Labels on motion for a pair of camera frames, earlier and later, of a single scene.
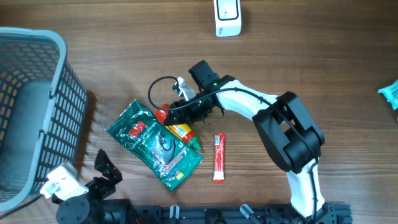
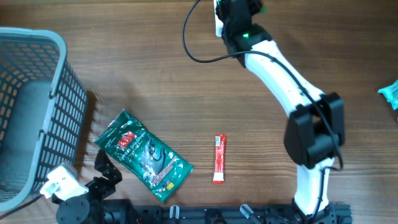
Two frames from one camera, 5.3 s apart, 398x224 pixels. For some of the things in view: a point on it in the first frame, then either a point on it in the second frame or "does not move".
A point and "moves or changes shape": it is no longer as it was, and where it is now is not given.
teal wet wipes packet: [391, 94] does not move
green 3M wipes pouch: [145, 139] moves or changes shape
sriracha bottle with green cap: [181, 130] -> [263, 8]
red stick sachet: [219, 155] does not move
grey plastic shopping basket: [43, 109] does not move
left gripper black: [109, 171] does not move
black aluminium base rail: [113, 213] does not move
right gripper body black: [196, 110] -> [251, 5]
